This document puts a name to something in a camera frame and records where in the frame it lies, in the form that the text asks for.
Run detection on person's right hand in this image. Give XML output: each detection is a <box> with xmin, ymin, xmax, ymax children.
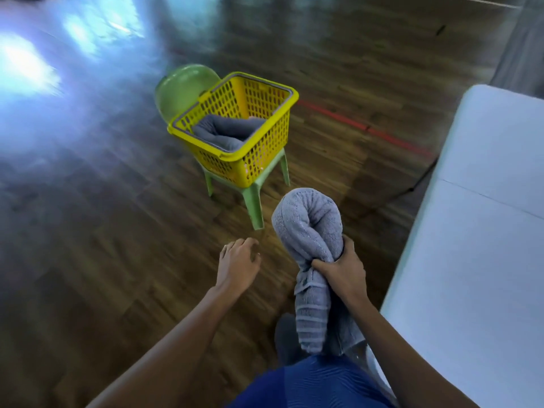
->
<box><xmin>311</xmin><ymin>235</ymin><xmax>369</xmax><ymax>309</ymax></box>

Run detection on person's left hand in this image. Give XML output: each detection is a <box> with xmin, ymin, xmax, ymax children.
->
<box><xmin>216</xmin><ymin>238</ymin><xmax>262</xmax><ymax>294</ymax></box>

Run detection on grey towel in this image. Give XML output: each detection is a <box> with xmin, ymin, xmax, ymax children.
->
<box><xmin>271</xmin><ymin>188</ymin><xmax>367</xmax><ymax>358</ymax></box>
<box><xmin>192</xmin><ymin>114</ymin><xmax>267</xmax><ymax>152</ymax></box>

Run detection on person's right forearm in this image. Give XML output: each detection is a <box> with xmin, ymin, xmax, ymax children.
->
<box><xmin>340</xmin><ymin>293</ymin><xmax>482</xmax><ymax>408</ymax></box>

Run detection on person's left forearm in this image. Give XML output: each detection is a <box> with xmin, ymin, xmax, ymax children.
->
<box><xmin>86</xmin><ymin>285</ymin><xmax>244</xmax><ymax>408</ymax></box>

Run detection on person's dark grey sock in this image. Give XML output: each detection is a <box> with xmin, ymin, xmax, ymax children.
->
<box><xmin>274</xmin><ymin>313</ymin><xmax>312</xmax><ymax>367</ymax></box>

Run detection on yellow plastic basket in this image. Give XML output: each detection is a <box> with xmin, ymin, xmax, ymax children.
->
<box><xmin>167</xmin><ymin>71</ymin><xmax>300</xmax><ymax>189</ymax></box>

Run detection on person's blue shorts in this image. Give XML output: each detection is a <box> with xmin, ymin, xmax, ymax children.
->
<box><xmin>226</xmin><ymin>354</ymin><xmax>401</xmax><ymax>408</ymax></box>

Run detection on grey folded towel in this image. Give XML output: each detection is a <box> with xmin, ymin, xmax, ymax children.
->
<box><xmin>192</xmin><ymin>114</ymin><xmax>267</xmax><ymax>152</ymax></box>

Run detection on red floor tape line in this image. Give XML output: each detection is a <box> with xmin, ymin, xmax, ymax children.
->
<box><xmin>297</xmin><ymin>99</ymin><xmax>435</xmax><ymax>158</ymax></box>

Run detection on white folding table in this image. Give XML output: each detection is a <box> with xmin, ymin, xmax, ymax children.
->
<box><xmin>365</xmin><ymin>84</ymin><xmax>544</xmax><ymax>408</ymax></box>

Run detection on green plastic chair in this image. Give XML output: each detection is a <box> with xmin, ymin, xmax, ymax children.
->
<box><xmin>154</xmin><ymin>64</ymin><xmax>291</xmax><ymax>231</ymax></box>

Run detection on grey curtain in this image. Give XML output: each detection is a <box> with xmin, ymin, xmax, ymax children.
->
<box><xmin>489</xmin><ymin>0</ymin><xmax>544</xmax><ymax>101</ymax></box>

